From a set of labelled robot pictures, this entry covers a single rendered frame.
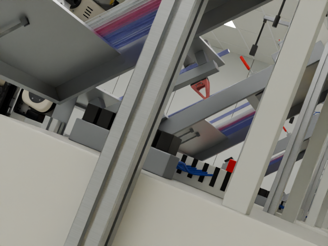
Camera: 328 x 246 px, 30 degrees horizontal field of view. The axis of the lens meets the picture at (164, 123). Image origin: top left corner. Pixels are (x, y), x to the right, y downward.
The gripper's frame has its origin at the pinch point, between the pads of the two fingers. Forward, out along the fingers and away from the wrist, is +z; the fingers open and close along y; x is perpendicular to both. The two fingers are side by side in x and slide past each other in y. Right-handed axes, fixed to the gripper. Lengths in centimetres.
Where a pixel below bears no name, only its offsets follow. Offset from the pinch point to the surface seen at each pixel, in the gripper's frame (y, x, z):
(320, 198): -11, -22, 52
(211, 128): 24.3, 6.2, 5.9
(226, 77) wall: 875, 50, -258
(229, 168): 88, 15, 15
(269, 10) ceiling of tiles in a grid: 558, -60, -222
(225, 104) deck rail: -11.3, -6.7, 8.0
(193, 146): 39.4, 18.8, 6.4
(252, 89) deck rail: -11.3, -17.4, 7.4
